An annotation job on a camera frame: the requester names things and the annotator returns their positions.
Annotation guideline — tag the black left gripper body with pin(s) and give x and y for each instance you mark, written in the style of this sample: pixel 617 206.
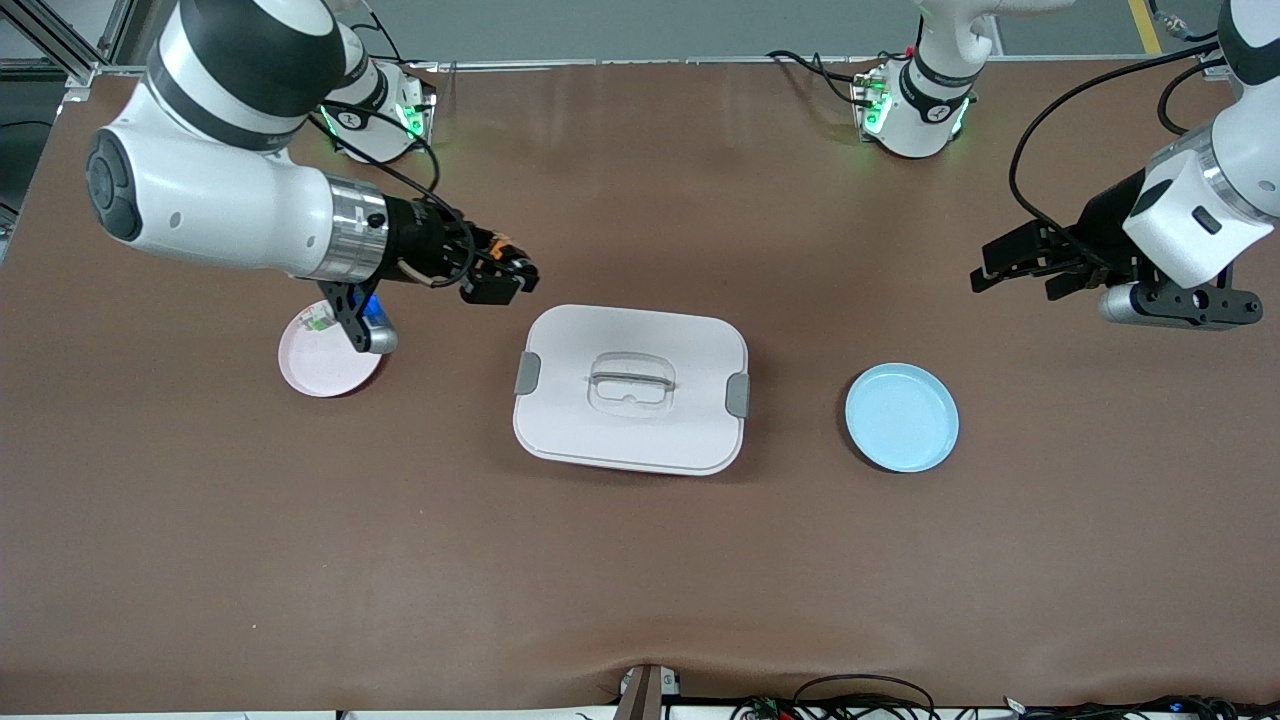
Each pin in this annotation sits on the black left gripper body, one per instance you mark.
pixel 1103 226

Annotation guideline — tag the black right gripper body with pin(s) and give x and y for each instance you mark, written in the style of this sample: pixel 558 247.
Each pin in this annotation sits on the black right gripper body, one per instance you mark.
pixel 418 240

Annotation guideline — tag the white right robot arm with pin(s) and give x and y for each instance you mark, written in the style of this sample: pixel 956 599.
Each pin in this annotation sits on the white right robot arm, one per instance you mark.
pixel 220 215

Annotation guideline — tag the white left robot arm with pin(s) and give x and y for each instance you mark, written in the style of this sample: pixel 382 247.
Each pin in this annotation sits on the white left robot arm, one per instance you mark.
pixel 1190 225

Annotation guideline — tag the white lidded box, grey latches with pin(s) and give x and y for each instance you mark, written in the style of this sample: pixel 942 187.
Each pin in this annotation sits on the white lidded box, grey latches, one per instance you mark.
pixel 640 440

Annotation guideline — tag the round pink plate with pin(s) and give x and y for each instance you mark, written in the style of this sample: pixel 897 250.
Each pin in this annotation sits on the round pink plate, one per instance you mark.
pixel 320 365

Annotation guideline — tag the round light blue plate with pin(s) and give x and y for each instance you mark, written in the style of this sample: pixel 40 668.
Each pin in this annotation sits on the round light blue plate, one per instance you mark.
pixel 900 420

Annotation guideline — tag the green and white push-button switch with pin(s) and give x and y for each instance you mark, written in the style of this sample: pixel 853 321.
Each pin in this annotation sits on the green and white push-button switch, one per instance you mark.
pixel 318 322

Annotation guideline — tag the aluminium table edge rail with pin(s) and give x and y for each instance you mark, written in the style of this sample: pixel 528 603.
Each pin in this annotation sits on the aluminium table edge rail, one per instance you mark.
pixel 600 62

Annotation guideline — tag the aluminium profile frame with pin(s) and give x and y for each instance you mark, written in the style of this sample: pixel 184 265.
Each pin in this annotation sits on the aluminium profile frame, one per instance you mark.
pixel 50 68

